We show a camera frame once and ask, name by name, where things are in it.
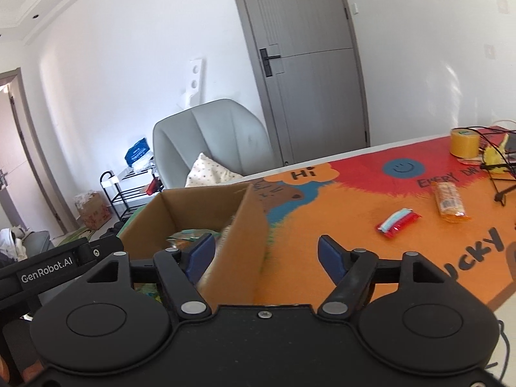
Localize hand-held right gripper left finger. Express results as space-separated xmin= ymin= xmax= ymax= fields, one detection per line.
xmin=84 ymin=234 xmax=216 ymax=319

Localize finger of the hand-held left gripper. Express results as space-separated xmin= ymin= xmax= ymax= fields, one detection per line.
xmin=78 ymin=237 xmax=124 ymax=267

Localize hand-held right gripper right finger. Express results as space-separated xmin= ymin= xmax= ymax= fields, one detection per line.
xmin=317 ymin=234 xmax=454 ymax=321

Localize snack packets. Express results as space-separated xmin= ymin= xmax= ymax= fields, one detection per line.
xmin=166 ymin=229 xmax=226 ymax=251

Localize red striped snack packet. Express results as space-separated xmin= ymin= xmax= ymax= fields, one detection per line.
xmin=376 ymin=207 xmax=420 ymax=238

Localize orange snack bar packet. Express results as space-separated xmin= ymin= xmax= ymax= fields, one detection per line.
xmin=431 ymin=181 xmax=472 ymax=223

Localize green round rug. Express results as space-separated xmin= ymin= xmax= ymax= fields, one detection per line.
xmin=58 ymin=226 xmax=97 ymax=246

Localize colourful printed table mat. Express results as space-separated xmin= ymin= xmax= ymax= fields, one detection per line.
xmin=133 ymin=129 xmax=516 ymax=317

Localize brown patterned cardboard box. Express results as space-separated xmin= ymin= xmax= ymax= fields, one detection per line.
xmin=74 ymin=191 xmax=113 ymax=230

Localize white cloth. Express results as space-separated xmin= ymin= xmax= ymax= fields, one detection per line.
xmin=0 ymin=228 xmax=29 ymax=262

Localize black shoe rack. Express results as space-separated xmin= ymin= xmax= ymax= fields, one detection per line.
xmin=99 ymin=167 xmax=162 ymax=220

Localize dotted cream pillow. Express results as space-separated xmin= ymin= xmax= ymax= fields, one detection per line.
xmin=184 ymin=152 xmax=244 ymax=188

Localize blue plastic bag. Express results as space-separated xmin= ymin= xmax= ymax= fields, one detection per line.
xmin=124 ymin=137 xmax=151 ymax=164

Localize grey chair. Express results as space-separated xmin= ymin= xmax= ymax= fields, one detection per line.
xmin=152 ymin=99 xmax=272 ymax=190

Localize grey door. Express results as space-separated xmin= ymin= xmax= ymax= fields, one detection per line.
xmin=228 ymin=0 xmax=371 ymax=166

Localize white foam board with holes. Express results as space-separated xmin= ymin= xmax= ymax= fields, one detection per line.
xmin=177 ymin=58 xmax=204 ymax=109

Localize yellow tape roll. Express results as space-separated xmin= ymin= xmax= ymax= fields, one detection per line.
xmin=450 ymin=128 xmax=480 ymax=158

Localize yellow fluffy object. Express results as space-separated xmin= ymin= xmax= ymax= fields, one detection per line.
xmin=480 ymin=133 xmax=516 ymax=174

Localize grey sliding door frame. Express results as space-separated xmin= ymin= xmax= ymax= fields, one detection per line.
xmin=0 ymin=68 xmax=67 ymax=236

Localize black cables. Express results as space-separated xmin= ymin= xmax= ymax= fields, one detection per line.
xmin=463 ymin=125 xmax=516 ymax=206

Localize thin black cable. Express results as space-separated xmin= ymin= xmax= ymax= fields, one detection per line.
xmin=488 ymin=318 xmax=512 ymax=372

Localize black door handle lock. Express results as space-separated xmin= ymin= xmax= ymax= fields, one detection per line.
xmin=259 ymin=48 xmax=282 ymax=78

